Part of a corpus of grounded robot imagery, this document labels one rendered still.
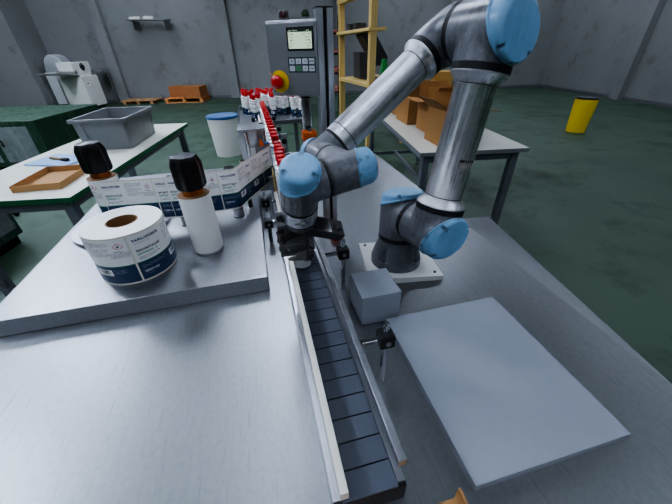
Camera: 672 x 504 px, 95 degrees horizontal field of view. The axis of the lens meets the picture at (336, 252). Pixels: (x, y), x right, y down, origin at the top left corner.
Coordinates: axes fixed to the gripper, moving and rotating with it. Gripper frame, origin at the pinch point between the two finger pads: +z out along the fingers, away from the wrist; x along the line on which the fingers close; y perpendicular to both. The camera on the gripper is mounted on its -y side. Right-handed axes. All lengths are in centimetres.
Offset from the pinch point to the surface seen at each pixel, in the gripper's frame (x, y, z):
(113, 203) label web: -38, 59, 16
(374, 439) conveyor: 43.5, -2.5, -18.8
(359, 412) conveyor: 39.3, -1.5, -16.4
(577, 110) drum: -327, -555, 253
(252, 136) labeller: -69, 10, 20
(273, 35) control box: -59, 0, -25
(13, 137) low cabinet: -381, 334, 272
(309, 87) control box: -47, -9, -16
